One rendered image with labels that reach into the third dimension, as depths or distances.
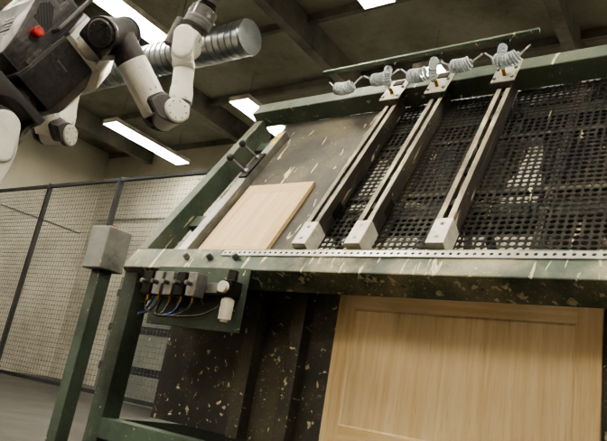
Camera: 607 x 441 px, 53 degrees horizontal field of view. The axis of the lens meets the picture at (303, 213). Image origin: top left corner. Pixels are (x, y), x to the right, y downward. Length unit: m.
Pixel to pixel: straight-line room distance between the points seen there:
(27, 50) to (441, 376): 1.59
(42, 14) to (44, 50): 0.10
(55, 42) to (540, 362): 1.70
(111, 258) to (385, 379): 1.22
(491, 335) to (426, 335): 0.22
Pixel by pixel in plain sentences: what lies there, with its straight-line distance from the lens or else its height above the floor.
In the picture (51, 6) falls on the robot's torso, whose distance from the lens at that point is 1.99.
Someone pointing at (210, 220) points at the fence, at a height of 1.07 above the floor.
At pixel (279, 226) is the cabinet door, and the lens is 2.49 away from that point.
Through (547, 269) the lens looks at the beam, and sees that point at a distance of 1.81.
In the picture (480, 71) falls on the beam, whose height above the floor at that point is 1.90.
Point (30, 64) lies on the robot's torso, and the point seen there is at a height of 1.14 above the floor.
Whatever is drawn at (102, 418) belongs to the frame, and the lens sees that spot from 2.74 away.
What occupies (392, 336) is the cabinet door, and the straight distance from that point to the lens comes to 2.18.
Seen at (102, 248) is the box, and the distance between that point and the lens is 2.62.
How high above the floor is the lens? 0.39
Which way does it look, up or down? 17 degrees up
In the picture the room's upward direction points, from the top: 10 degrees clockwise
